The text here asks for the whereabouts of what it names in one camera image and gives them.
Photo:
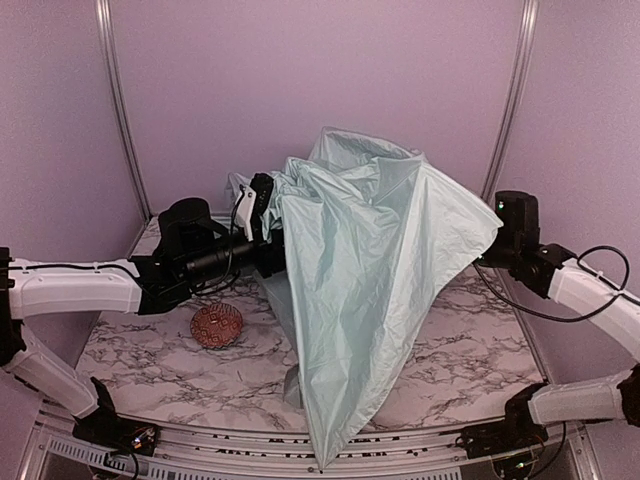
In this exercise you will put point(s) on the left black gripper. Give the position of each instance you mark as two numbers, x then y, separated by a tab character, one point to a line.
272	257

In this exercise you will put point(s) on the mint green folding umbrella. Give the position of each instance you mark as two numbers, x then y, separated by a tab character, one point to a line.
372	233

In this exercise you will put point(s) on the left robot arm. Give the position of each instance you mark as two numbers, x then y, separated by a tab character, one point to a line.
196	255

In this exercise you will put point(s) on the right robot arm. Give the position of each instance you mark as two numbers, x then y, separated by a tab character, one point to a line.
555	273

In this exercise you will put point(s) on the red patterned bowl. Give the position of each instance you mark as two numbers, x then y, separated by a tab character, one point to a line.
216	326

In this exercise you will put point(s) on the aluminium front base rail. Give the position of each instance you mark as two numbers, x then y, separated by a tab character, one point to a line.
191	452

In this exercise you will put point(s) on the left aluminium frame post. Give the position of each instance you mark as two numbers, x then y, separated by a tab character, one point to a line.
109	49

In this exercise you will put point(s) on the aluminium frame post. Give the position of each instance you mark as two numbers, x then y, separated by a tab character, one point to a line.
515	91
109	49

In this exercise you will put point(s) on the right aluminium frame post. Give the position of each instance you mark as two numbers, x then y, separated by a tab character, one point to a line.
515	91

